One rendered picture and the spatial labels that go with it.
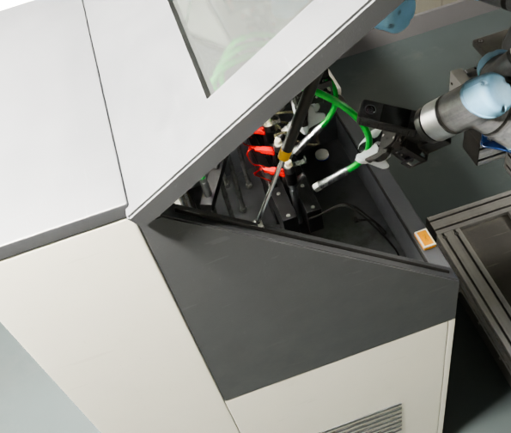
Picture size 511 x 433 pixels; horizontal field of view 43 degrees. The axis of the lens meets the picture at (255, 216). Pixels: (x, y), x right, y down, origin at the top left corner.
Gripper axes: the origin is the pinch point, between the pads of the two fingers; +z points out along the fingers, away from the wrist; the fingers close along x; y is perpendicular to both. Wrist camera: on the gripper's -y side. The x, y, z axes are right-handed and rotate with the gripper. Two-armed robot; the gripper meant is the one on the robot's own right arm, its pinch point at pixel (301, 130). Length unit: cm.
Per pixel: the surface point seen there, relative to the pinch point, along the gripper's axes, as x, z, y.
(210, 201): -2.1, 10.1, -24.2
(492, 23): 159, 120, 149
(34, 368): 47, 120, -112
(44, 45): 16, -30, -46
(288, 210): -2.0, 22.1, -6.7
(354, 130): 20.1, 25.1, 19.3
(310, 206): -3.2, 22.1, -1.5
